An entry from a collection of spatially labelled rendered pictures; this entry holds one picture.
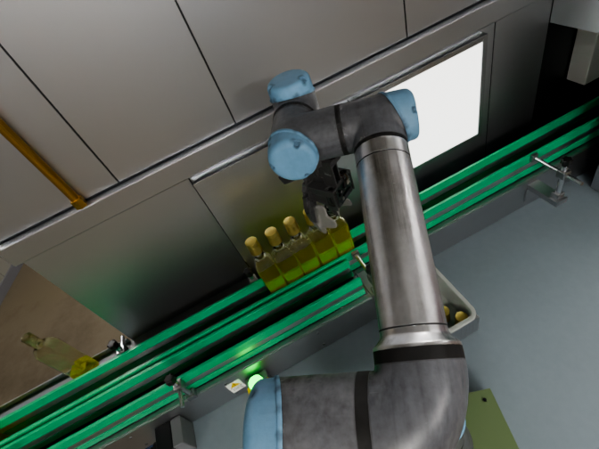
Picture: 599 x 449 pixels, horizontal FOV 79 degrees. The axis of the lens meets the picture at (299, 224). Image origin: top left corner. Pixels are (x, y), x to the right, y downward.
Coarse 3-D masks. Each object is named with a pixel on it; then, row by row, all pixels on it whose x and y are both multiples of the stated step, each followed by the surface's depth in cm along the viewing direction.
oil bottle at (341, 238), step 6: (342, 216) 103; (336, 222) 102; (342, 222) 102; (330, 228) 102; (336, 228) 102; (342, 228) 103; (348, 228) 104; (336, 234) 103; (342, 234) 105; (348, 234) 105; (336, 240) 105; (342, 240) 106; (348, 240) 107; (336, 246) 107; (342, 246) 108; (348, 246) 109; (354, 246) 110; (342, 252) 109
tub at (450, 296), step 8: (440, 280) 109; (440, 288) 112; (448, 288) 107; (448, 296) 109; (456, 296) 104; (448, 304) 110; (456, 304) 106; (464, 304) 101; (456, 312) 107; (464, 312) 103; (472, 312) 99; (464, 320) 98; (472, 320) 98; (448, 328) 105; (456, 328) 97
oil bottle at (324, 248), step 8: (312, 232) 102; (320, 232) 101; (328, 232) 102; (312, 240) 102; (320, 240) 102; (328, 240) 103; (320, 248) 104; (328, 248) 106; (320, 256) 106; (328, 256) 108; (336, 256) 109; (320, 264) 113
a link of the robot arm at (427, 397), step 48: (384, 96) 50; (384, 144) 47; (384, 192) 45; (384, 240) 43; (384, 288) 41; (432, 288) 40; (384, 336) 40; (432, 336) 37; (384, 384) 36; (432, 384) 35; (384, 432) 34; (432, 432) 33
